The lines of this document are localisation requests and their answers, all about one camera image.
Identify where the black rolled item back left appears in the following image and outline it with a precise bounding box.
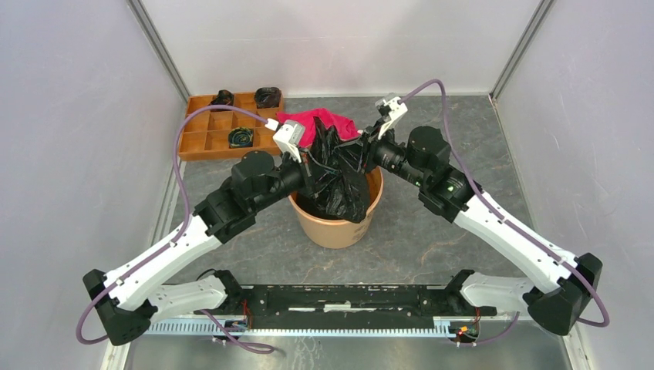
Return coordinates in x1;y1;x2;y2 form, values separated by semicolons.
208;89;234;106

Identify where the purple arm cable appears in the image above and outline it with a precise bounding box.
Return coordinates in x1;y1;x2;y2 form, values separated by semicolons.
400;79;611;328
75;104;271;345

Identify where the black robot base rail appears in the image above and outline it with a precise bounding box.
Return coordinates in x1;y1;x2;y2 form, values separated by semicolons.
210;270;497;330

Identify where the wooden compartment tray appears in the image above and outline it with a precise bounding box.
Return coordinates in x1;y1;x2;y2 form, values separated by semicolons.
178;92;284;161

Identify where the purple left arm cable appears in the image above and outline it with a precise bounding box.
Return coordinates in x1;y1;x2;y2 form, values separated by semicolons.
75;104;271;345

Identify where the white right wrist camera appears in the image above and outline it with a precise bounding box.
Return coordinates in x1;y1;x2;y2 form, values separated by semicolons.
375;93;408;140

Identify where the black plastic trash bag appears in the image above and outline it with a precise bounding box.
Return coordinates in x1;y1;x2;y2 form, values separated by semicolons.
296;117;371;224

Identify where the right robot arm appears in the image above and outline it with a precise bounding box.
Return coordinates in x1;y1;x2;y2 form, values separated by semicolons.
359;126;603;335

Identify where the orange plastic trash bin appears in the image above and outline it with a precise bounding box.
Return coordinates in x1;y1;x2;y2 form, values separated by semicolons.
288;167;384;249

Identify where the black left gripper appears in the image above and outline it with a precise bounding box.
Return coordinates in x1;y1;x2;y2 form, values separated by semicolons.
251;145;340;214

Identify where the red crumpled cloth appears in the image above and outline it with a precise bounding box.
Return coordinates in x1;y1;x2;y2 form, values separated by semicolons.
276;107;361;148

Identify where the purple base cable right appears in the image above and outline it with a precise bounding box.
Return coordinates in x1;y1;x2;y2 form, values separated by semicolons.
454;311;521;348

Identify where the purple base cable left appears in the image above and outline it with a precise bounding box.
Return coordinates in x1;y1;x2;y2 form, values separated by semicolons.
199;308;276;355

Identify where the dark rolled item back right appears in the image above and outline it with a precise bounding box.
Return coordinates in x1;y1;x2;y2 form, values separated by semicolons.
254;86;282;109

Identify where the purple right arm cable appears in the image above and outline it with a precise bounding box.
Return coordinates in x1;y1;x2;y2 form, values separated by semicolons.
400;79;611;328

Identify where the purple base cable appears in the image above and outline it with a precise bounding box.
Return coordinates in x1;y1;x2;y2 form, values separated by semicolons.
454;311;521;348
199;308;276;355

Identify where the blue green rolled item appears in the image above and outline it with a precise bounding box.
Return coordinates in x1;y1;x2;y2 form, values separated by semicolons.
228;126;254;149

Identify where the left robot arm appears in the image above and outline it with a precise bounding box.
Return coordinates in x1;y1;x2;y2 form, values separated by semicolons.
76;150;338;346

